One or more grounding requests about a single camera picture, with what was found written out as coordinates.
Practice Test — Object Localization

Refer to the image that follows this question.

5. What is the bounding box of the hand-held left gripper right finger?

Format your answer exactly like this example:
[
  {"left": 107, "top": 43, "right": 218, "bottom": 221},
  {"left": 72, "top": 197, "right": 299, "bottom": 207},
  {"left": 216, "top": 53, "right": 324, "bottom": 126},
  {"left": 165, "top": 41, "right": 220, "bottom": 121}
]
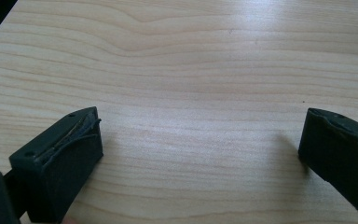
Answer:
[{"left": 297, "top": 107, "right": 358, "bottom": 224}]

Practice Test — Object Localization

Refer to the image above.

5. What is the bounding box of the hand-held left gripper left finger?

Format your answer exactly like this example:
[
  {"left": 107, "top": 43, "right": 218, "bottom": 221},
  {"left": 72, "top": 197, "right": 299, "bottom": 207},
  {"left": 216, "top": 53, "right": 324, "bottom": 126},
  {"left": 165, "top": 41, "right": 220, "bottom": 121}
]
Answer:
[{"left": 8, "top": 105, "right": 104, "bottom": 224}]

